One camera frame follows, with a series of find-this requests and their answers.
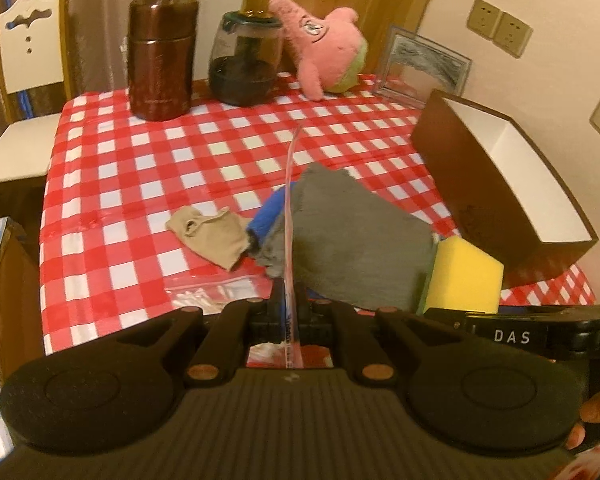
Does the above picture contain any brown metal canister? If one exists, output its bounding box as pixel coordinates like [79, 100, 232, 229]
[125, 0, 201, 122]

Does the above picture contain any white wooden chair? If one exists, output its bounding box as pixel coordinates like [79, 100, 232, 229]
[0, 0, 76, 191]

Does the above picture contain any pink starfish plush toy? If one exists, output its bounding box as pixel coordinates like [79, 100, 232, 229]
[267, 0, 370, 102]

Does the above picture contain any beige curtain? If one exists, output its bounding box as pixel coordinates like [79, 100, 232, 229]
[0, 0, 131, 126]

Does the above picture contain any red white checked tablecloth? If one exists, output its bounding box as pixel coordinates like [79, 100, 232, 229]
[39, 72, 597, 368]

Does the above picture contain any grey cloth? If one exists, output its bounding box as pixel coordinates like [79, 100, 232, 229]
[252, 162, 441, 313]

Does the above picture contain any glass jar dark base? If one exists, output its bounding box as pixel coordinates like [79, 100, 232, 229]
[208, 9, 285, 107]

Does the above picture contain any blue fleece cloth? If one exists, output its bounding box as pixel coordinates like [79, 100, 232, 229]
[245, 185, 294, 251]

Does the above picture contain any beige sock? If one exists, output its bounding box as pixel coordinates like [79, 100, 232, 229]
[166, 206, 253, 272]

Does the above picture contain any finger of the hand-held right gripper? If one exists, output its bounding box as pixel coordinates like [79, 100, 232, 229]
[424, 309, 474, 332]

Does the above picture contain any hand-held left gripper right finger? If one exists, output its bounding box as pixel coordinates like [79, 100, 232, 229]
[300, 298, 474, 389]

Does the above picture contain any yellow sponge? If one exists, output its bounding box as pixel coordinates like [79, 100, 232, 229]
[417, 236, 505, 316]

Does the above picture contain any bag of cotton swabs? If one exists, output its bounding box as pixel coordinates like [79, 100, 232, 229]
[167, 280, 276, 313]

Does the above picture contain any brown box white inside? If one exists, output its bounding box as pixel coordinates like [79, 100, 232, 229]
[410, 88, 600, 286]

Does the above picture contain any clear zip bag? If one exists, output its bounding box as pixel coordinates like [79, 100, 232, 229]
[250, 125, 336, 372]

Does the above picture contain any silver picture frame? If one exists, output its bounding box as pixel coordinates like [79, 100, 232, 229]
[375, 25, 473, 109]

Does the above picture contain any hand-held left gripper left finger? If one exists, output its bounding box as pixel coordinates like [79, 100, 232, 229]
[115, 278, 287, 387]

